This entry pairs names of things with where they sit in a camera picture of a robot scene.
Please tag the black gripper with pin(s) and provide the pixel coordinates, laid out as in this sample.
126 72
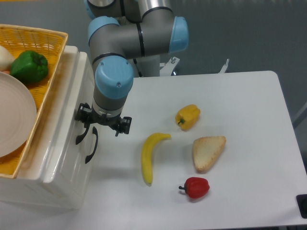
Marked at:
87 115

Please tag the white drawer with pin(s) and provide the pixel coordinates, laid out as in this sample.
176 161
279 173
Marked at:
61 161
85 151

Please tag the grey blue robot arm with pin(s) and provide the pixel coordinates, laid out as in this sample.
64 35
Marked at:
122 30

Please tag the white drawer cabinet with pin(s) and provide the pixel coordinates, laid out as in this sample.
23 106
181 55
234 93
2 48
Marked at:
28 186

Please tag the yellow banana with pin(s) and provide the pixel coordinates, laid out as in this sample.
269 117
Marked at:
146 155

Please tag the yellow bell pepper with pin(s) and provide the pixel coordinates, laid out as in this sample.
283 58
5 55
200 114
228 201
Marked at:
187 116

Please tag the beige round plate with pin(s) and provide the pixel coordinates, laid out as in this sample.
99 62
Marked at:
17 114

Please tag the yellow woven basket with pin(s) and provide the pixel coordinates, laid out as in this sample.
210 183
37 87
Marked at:
51 44

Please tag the green bell pepper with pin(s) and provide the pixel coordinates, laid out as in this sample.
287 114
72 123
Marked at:
29 67

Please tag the triangular toast slice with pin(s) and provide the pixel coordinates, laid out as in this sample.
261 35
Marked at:
206 151

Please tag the red bell pepper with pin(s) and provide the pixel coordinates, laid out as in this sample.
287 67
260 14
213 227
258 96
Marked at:
195 187

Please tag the white onion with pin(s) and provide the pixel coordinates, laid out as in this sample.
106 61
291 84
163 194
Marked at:
6 59

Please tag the black device at table edge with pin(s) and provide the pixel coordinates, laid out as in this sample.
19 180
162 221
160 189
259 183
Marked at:
302 204

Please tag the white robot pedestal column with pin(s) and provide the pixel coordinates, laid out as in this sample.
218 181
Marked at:
147 66

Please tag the white metal base frame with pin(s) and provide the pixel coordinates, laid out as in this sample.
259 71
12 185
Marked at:
168 68

